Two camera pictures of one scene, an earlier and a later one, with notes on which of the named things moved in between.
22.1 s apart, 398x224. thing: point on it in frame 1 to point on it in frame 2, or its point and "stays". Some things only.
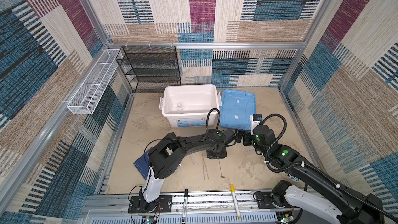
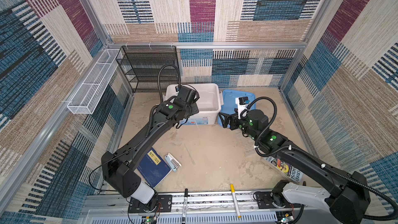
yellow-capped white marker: x=232 y=190 stays
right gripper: x=246 y=137 to x=233 y=119
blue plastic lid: x=236 y=109 stays
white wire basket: x=85 y=100 stays
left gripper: x=224 y=155 to x=195 y=110
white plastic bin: x=187 y=105 stays
